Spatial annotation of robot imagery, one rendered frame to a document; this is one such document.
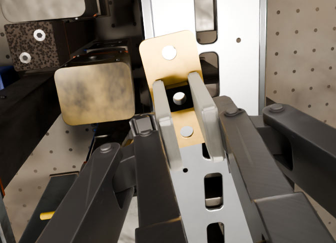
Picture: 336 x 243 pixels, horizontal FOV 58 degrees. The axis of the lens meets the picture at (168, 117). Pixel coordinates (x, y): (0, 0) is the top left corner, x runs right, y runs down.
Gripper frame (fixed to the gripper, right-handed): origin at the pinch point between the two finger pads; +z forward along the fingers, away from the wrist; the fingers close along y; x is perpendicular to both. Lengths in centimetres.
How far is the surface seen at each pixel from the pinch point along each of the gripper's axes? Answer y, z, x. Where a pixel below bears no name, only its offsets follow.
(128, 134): -7.4, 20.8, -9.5
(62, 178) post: -33, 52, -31
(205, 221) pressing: 0.3, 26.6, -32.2
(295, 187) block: 16.2, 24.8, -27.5
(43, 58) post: -13.2, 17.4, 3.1
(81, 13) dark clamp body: -8.3, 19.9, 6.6
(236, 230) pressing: 5.5, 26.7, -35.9
